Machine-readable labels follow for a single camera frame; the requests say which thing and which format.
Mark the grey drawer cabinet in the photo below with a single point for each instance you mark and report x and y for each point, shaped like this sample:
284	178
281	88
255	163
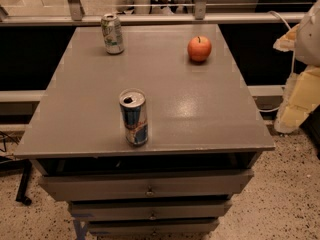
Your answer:
154	140

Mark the green white 7up can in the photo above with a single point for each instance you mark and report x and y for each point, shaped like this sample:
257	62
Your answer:
112	33

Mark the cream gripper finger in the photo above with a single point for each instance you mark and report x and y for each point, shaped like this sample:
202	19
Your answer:
301	97
287	42

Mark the red apple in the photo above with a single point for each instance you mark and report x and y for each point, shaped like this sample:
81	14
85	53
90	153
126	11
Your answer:
199	48

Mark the bottom grey drawer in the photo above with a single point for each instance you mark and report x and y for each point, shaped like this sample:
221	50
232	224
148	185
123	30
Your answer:
201	225

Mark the metal window railing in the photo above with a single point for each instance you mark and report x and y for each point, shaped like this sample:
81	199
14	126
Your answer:
89	12

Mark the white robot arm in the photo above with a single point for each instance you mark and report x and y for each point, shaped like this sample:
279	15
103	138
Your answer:
307	44

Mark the black stand leg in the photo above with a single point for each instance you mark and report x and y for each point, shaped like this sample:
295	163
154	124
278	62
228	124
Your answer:
22	167

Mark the middle grey drawer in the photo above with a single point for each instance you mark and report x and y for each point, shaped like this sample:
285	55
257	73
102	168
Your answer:
150	210

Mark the top grey drawer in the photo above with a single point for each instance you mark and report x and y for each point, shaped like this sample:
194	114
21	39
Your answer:
150	185

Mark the grey drawer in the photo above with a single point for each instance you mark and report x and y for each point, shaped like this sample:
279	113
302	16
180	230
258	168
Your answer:
150	185
201	225
150	210

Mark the blue silver redbull can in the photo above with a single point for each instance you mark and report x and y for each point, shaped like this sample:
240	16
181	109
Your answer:
134	114

